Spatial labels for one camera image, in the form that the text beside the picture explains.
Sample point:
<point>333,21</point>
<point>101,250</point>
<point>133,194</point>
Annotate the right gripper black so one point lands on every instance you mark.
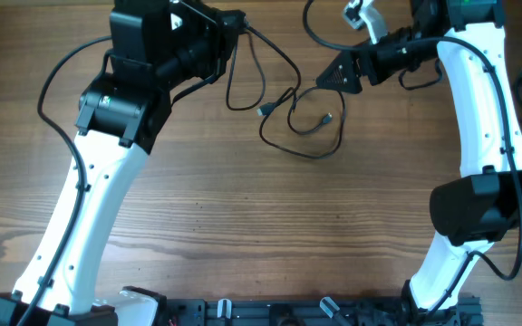
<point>348,63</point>

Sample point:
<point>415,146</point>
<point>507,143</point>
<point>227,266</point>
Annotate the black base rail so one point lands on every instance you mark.
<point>363,312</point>

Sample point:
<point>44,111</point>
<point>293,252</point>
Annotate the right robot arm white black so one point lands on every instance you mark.
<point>469,215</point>

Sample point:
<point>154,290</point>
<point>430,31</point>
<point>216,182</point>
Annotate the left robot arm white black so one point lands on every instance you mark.
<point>161,51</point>

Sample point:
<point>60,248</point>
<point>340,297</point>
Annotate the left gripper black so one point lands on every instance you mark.
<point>212,23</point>

